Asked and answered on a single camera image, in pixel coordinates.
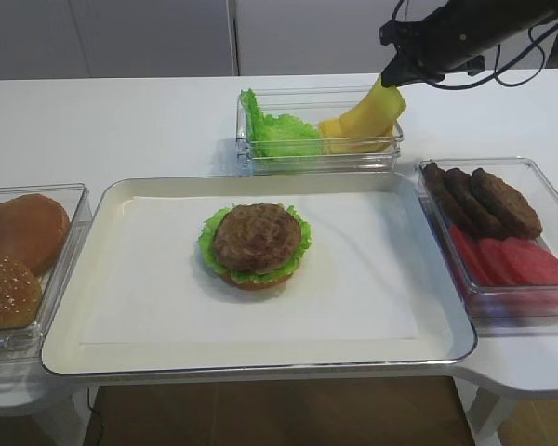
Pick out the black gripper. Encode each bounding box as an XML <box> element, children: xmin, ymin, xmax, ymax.
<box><xmin>379</xmin><ymin>1</ymin><xmax>558</xmax><ymax>88</ymax></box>

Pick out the yellow cheese slice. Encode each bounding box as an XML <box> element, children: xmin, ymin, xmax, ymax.
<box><xmin>339</xmin><ymin>77</ymin><xmax>406</xmax><ymax>138</ymax></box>

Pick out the yellow cheese stack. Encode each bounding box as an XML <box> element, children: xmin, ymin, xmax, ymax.
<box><xmin>318</xmin><ymin>118</ymin><xmax>397</xmax><ymax>155</ymax></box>

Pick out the clear lettuce cheese container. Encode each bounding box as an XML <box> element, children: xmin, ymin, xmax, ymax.
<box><xmin>235</xmin><ymin>86</ymin><xmax>404</xmax><ymax>175</ymax></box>

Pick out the green lettuce in container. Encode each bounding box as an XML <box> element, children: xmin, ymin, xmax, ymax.
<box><xmin>240</xmin><ymin>89</ymin><xmax>324</xmax><ymax>157</ymax></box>

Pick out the green lettuce on burger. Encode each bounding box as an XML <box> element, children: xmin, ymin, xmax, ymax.
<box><xmin>198</xmin><ymin>204</ymin><xmax>312</xmax><ymax>282</ymax></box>

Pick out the left brown patty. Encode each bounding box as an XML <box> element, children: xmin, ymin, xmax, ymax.
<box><xmin>422</xmin><ymin>162</ymin><xmax>481</xmax><ymax>237</ymax></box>

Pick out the middle brown patty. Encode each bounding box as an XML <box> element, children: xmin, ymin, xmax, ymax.
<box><xmin>444</xmin><ymin>168</ymin><xmax>506</xmax><ymax>240</ymax></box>

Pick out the right brown patty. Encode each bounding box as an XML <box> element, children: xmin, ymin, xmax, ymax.
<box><xmin>470</xmin><ymin>168</ymin><xmax>543</xmax><ymax>240</ymax></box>

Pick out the left red tomato slice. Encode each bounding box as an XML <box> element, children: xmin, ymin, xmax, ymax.
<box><xmin>448</xmin><ymin>225</ymin><xmax>493</xmax><ymax>286</ymax></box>

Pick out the red tomato slice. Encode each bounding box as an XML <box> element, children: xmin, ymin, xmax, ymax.
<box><xmin>477</xmin><ymin>238</ymin><xmax>518</xmax><ymax>286</ymax></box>
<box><xmin>448</xmin><ymin>225</ymin><xmax>493</xmax><ymax>286</ymax></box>
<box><xmin>500</xmin><ymin>238</ymin><xmax>558</xmax><ymax>285</ymax></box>

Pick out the clear patty tomato container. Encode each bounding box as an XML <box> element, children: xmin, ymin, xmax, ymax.
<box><xmin>417</xmin><ymin>158</ymin><xmax>558</xmax><ymax>325</ymax></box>

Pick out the brown patty on burger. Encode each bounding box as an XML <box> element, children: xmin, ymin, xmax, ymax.
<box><xmin>212</xmin><ymin>203</ymin><xmax>302</xmax><ymax>274</ymax></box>

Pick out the white paper liner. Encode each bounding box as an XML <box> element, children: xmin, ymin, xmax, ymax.
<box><xmin>82</xmin><ymin>192</ymin><xmax>418</xmax><ymax>344</ymax></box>

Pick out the middle red tomato slice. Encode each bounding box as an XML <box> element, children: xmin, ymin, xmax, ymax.
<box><xmin>477</xmin><ymin>238</ymin><xmax>518</xmax><ymax>286</ymax></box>

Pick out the right red tomato slice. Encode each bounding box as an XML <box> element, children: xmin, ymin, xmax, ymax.
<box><xmin>500</xmin><ymin>238</ymin><xmax>558</xmax><ymax>285</ymax></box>

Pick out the silver metal tray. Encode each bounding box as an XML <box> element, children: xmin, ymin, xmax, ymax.
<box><xmin>42</xmin><ymin>173</ymin><xmax>477</xmax><ymax>377</ymax></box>

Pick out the bottom bun on tray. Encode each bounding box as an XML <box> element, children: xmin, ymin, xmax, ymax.
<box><xmin>220</xmin><ymin>274</ymin><xmax>292</xmax><ymax>291</ymax></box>

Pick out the clear bun container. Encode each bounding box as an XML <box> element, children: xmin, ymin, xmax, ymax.
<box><xmin>0</xmin><ymin>184</ymin><xmax>91</xmax><ymax>345</ymax></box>

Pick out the plain orange bun half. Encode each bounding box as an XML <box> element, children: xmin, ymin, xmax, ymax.
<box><xmin>0</xmin><ymin>193</ymin><xmax>71</xmax><ymax>276</ymax></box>

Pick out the right sesame bun top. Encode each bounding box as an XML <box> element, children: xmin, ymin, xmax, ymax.
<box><xmin>0</xmin><ymin>255</ymin><xmax>43</xmax><ymax>329</ymax></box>

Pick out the black cable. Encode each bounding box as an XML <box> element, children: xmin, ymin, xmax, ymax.
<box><xmin>390</xmin><ymin>0</ymin><xmax>558</xmax><ymax>90</ymax></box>

